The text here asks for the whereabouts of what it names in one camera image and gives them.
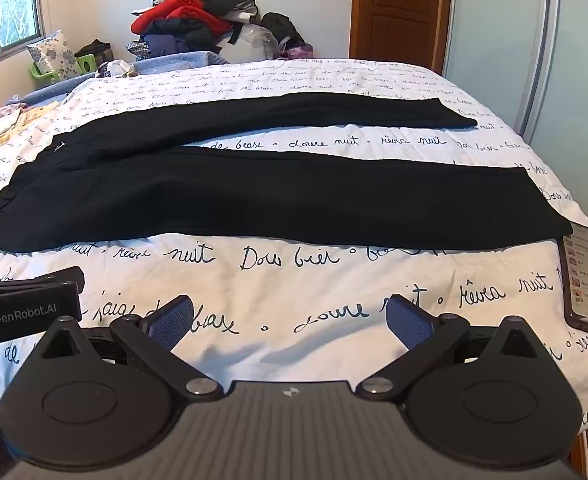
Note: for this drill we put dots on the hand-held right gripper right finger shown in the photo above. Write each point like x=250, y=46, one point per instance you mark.
x=408, y=322

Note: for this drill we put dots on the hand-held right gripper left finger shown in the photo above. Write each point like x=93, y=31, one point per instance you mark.
x=166, y=319

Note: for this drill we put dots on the black pants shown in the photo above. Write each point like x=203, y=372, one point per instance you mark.
x=254, y=195

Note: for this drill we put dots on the white printed blanket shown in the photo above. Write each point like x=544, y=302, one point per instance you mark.
x=284, y=280

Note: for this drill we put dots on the patterned cloths heap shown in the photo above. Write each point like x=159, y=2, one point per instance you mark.
x=8, y=125

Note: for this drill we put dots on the green box on nightstand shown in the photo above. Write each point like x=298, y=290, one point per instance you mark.
x=48, y=74

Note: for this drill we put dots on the floral pillow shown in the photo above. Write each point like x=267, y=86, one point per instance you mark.
x=53, y=55

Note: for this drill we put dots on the blue bed sheet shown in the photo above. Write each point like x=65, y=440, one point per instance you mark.
x=173, y=60

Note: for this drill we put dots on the black bag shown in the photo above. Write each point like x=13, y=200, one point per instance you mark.
x=93, y=50

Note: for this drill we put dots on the pile of clothes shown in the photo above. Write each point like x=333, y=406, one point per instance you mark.
x=193, y=15

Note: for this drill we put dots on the frosted glass wardrobe door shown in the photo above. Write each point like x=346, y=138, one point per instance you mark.
x=539, y=45

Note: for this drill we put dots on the brown wooden door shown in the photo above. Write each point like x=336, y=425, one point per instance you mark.
x=399, y=10

